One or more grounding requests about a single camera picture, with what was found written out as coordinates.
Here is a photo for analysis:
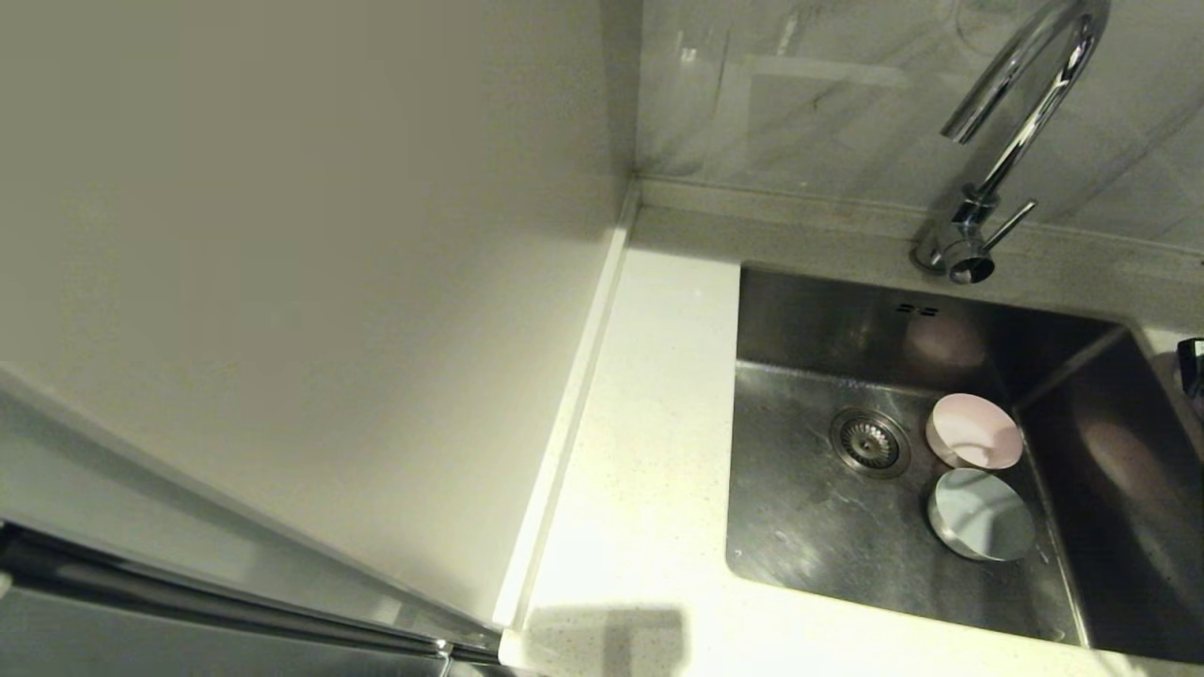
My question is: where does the chrome gooseneck faucet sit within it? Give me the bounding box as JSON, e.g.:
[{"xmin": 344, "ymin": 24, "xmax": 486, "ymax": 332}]
[{"xmin": 911, "ymin": 0, "xmax": 1113, "ymax": 286}]

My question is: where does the tall silver door refrigerator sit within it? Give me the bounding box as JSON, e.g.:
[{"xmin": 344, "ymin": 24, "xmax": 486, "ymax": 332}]
[{"xmin": 0, "ymin": 0, "xmax": 641, "ymax": 677}]

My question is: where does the stainless steel sink basin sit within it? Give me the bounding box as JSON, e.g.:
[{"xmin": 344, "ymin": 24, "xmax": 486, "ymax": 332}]
[{"xmin": 724, "ymin": 265, "xmax": 1204, "ymax": 664}]

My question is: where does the round metal drain strainer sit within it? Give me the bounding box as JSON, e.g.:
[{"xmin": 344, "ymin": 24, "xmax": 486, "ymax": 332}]
[{"xmin": 828, "ymin": 408, "xmax": 911, "ymax": 480}]

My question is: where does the pink round bowl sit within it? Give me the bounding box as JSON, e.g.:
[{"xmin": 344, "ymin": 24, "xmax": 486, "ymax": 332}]
[{"xmin": 927, "ymin": 393, "xmax": 1025, "ymax": 471}]

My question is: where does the chrome bar door handle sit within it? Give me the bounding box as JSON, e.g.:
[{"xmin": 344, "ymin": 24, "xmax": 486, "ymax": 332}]
[{"xmin": 0, "ymin": 527, "xmax": 528, "ymax": 677}]

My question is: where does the pale blue round bowl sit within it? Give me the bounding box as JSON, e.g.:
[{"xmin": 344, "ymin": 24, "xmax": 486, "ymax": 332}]
[{"xmin": 927, "ymin": 468, "xmax": 1037, "ymax": 563}]

